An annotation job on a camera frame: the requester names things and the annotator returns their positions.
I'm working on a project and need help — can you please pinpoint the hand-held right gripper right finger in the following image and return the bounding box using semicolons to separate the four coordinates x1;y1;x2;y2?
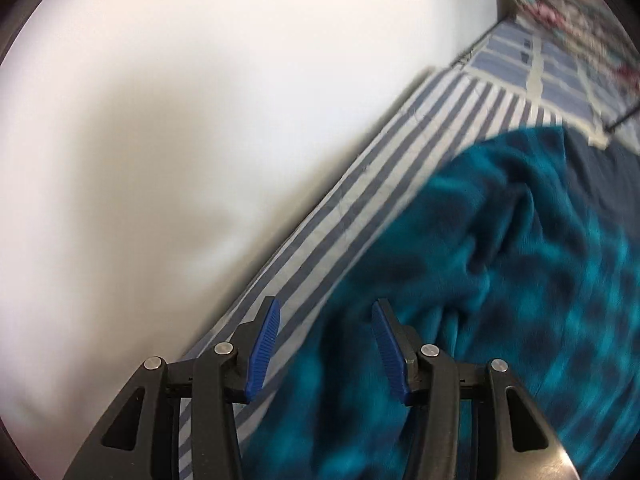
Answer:
371;298;583;480

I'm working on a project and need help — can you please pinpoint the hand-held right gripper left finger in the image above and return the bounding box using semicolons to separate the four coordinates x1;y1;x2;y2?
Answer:
62;296;281;480

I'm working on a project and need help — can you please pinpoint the teal plaid fleece jacket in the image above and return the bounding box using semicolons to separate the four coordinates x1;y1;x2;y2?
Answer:
240;125;640;480

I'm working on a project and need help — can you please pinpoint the blue striped quilted bed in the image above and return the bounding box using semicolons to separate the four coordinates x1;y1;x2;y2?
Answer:
177;15;640;480

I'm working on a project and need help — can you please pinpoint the black tripod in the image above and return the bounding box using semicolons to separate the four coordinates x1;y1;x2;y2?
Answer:
450;20;640;133

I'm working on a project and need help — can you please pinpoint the folded floral blanket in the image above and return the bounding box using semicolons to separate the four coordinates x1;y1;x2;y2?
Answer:
507;0;640;86

